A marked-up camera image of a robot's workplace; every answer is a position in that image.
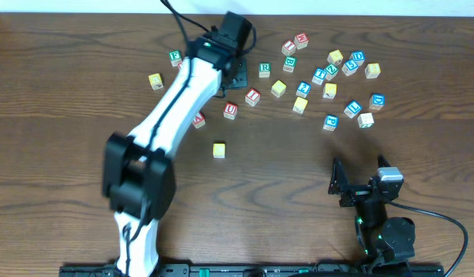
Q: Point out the yellow block far right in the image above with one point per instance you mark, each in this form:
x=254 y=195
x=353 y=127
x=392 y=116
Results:
x=335 y=57

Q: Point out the yellow 8 wooden block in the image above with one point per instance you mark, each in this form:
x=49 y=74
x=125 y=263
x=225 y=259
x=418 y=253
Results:
x=372 y=70

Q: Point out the yellow C wooden block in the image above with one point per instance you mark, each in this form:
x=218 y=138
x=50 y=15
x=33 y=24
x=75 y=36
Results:
x=218 y=150

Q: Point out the green B wooden block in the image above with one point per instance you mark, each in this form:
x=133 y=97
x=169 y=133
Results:
x=289 y=64

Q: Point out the green Z wooden block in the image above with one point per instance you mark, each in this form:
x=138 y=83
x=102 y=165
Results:
x=331 y=71

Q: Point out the red i block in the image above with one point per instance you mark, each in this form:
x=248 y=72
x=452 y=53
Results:
x=252 y=97
x=289 y=48

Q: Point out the blue D block far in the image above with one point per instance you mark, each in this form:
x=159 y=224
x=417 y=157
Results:
x=358 y=57

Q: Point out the yellow block lower middle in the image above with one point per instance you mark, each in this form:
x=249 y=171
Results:
x=300 y=105

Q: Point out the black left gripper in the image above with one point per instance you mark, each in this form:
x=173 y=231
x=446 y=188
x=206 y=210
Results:
x=237 y=77

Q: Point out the blue 2 wooden block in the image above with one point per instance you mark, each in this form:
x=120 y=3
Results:
x=303 y=89

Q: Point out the plain L green-sided block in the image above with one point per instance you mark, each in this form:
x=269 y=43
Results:
x=365 y=120

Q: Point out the red I block near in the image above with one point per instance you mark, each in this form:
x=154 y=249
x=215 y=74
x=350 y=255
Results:
x=252 y=97

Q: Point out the blue 5 wooden block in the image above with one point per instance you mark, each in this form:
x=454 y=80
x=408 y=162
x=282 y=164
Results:
x=349 y=67

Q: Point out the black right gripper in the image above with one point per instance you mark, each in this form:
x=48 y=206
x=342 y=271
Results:
x=360 y=193

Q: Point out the blue d block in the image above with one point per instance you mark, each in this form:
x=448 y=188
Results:
x=377 y=101
x=358 y=57

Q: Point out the blue T wooden block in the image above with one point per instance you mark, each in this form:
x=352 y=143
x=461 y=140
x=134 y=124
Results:
x=319 y=76

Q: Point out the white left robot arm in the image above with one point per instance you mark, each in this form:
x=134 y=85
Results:
x=138 y=175

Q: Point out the green R wooden block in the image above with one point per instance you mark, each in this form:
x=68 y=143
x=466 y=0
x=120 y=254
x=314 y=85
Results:
x=264 y=70

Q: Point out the green F wooden block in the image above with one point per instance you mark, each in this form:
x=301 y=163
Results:
x=175 y=58

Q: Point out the red I block far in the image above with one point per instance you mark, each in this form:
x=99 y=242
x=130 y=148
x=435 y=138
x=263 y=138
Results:
x=289 y=48

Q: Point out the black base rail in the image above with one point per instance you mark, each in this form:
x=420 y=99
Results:
x=321 y=269

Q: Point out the red A wooden block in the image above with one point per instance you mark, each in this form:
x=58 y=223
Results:
x=199 y=120

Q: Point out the blue D block near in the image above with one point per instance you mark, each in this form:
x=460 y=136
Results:
x=377 y=101

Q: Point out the blue L wooden block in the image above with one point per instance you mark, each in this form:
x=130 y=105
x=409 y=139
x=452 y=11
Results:
x=352 y=109

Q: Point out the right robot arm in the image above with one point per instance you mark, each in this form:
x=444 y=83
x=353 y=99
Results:
x=386 y=240

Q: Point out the yellow hammer picture block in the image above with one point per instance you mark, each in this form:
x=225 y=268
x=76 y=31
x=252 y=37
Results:
x=329 y=90

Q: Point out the red U block middle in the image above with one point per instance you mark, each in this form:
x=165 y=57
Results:
x=230 y=111

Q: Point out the red H wooden block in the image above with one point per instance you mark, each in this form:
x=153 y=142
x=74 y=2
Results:
x=301 y=40

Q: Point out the yellow block far left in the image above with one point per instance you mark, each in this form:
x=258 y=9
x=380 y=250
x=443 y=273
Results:
x=155 y=81

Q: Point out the blue P wooden block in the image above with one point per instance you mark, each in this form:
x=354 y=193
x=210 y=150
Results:
x=331 y=122

